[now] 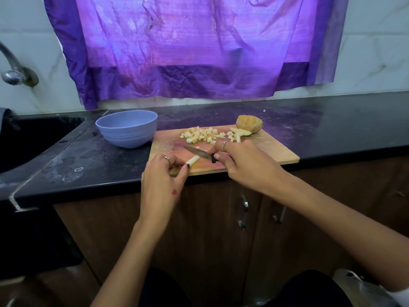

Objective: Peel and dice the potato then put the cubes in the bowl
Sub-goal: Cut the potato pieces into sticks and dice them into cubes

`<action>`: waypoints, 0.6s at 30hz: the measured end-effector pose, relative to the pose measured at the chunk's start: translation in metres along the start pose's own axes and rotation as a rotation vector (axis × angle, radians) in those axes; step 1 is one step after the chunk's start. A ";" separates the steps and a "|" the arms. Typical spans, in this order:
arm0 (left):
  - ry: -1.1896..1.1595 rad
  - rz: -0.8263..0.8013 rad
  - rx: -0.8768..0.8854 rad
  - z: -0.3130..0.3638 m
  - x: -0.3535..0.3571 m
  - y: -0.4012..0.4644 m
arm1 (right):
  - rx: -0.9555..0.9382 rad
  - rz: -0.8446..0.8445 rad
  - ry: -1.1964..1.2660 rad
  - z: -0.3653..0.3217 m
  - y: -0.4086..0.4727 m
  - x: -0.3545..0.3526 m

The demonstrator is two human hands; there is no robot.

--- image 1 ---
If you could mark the person's left hand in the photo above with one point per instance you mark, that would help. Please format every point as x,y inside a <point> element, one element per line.
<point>160,192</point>

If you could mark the person's right hand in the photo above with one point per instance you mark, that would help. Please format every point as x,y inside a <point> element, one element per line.
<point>252,166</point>

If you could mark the potato slice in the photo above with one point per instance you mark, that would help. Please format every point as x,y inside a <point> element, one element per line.
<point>241,131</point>

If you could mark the rounded potato end piece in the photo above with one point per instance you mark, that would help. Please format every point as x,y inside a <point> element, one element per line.
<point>249,123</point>

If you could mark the tan potato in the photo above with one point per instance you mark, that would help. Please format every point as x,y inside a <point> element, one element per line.
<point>192,161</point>

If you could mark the pile of diced potato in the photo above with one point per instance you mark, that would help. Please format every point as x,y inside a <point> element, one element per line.
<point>208,135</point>

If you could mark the blue bowl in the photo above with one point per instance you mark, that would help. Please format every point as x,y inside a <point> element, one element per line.
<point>126,129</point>

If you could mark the person's right forearm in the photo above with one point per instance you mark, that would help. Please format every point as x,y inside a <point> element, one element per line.
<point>351,227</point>

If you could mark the person's left forearm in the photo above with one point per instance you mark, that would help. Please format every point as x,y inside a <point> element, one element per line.
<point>128,265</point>

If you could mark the person's dark trousers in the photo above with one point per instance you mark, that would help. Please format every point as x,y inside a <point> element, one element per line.
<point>307,291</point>

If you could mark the wooden cutting board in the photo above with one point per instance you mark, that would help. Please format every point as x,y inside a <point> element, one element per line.
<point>281,150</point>

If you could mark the purple cloth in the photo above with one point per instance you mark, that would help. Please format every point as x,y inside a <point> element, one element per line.
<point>198,41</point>

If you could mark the dark sink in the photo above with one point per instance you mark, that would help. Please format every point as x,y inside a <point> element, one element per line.
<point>32,140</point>

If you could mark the red and white plastic bag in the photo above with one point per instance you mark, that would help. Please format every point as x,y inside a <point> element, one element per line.
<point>361,287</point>

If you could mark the grey cloth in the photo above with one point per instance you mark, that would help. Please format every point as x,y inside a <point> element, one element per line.
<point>4,118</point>

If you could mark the metal faucet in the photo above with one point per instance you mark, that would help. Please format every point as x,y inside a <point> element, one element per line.
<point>19,73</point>

